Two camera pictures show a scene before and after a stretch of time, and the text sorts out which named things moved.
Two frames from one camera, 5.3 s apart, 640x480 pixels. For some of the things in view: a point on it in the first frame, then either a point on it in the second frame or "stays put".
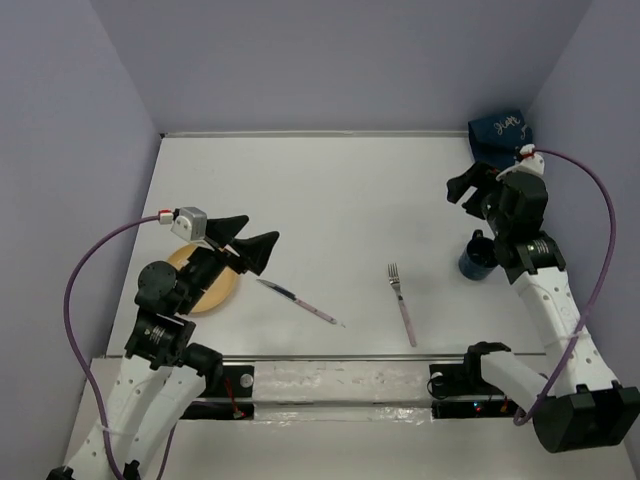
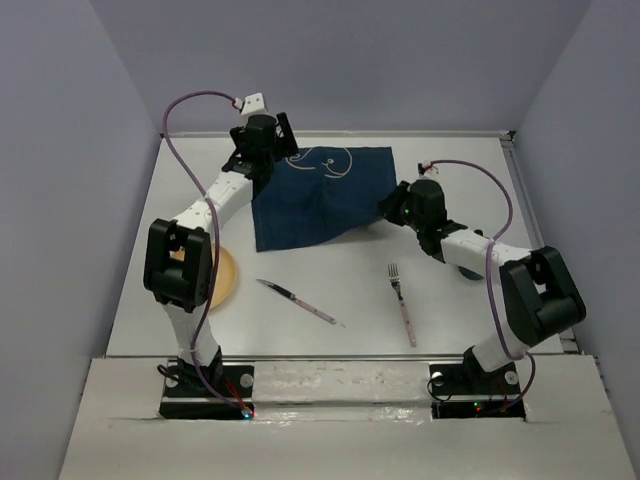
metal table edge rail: x=183 y=358 stays put
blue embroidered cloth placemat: x=496 y=140 → x=319 y=192
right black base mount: x=462 y=391 stays put
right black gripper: x=481 y=174 → x=390 y=204
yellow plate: x=218 y=292 stays put
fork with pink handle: x=394 y=279 stays put
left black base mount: x=233 y=401 stays put
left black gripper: x=254 y=251 → x=288 y=142
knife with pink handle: x=292 y=296 stays put
